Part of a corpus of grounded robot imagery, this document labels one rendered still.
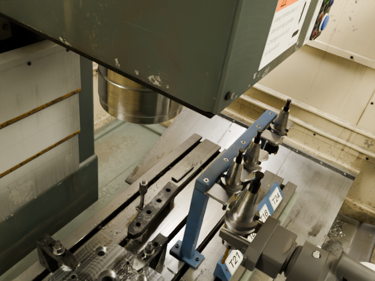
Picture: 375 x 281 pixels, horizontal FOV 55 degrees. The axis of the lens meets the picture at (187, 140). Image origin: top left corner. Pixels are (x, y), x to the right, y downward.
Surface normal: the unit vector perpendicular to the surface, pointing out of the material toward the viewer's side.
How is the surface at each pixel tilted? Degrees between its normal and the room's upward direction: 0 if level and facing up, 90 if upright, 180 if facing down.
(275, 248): 0
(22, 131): 90
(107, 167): 0
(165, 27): 90
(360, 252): 17
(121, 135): 0
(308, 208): 24
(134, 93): 90
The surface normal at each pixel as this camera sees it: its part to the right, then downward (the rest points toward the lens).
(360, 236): -0.11, -0.87
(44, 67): 0.83, 0.43
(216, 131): -0.09, -0.53
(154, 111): 0.36, 0.62
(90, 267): 0.15, -0.78
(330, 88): -0.55, 0.45
